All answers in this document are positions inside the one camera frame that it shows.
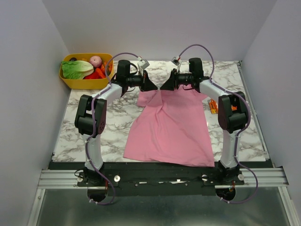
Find round blue yellow brooch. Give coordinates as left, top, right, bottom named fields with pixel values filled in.
left=157, top=83, right=163, bottom=90

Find pink t-shirt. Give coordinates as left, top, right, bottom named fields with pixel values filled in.
left=124, top=87, right=214, bottom=167

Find pink toy onion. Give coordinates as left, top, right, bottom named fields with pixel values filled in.
left=89, top=56, right=102, bottom=68

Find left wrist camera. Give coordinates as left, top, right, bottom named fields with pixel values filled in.
left=137, top=56, right=150, bottom=75

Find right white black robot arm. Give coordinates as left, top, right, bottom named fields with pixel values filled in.
left=160, top=56, right=251, bottom=185

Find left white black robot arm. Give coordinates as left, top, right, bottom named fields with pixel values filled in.
left=74, top=57, right=158, bottom=186

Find green toy lettuce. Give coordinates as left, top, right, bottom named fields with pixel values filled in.
left=61, top=60, right=94, bottom=80

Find yellow plastic bin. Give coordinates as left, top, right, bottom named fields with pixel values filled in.
left=59, top=53, right=112, bottom=89

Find red toy pepper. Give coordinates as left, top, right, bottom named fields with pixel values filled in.
left=84, top=68, right=106, bottom=80

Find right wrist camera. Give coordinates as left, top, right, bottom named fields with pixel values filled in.
left=171, top=56, right=182, bottom=71

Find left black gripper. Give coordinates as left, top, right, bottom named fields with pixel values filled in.
left=126, top=70, right=158, bottom=92

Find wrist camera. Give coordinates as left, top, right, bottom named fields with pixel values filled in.
left=171, top=56, right=182, bottom=71
left=137, top=56, right=150, bottom=75

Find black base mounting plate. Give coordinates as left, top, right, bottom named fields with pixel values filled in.
left=48, top=161, right=245, bottom=197

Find aluminium frame rail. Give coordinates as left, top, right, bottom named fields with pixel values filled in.
left=38, top=168, right=289, bottom=190

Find orange black packet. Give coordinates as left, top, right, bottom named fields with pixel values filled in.
left=208, top=99, right=218, bottom=114

